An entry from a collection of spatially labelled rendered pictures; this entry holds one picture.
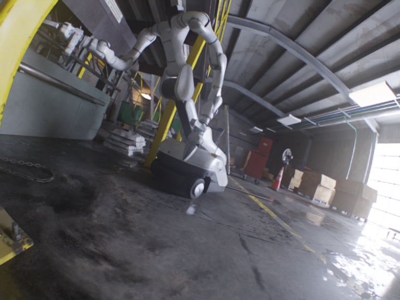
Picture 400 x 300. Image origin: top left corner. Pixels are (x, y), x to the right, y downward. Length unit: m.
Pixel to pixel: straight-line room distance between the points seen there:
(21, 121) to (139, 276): 1.31
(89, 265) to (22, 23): 0.53
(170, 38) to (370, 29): 5.96
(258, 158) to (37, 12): 4.52
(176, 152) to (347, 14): 5.98
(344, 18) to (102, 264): 6.53
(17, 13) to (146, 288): 0.63
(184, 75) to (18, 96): 1.19
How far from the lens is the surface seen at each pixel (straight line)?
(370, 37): 6.58
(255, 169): 4.51
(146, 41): 1.32
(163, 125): 1.81
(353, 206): 5.81
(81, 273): 0.47
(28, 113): 1.51
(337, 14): 6.25
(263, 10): 6.76
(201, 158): 1.16
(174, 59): 1.14
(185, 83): 1.10
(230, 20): 6.81
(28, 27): 0.40
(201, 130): 1.04
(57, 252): 0.51
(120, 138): 2.15
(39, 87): 1.51
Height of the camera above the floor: 0.36
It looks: level
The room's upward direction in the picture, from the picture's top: 20 degrees clockwise
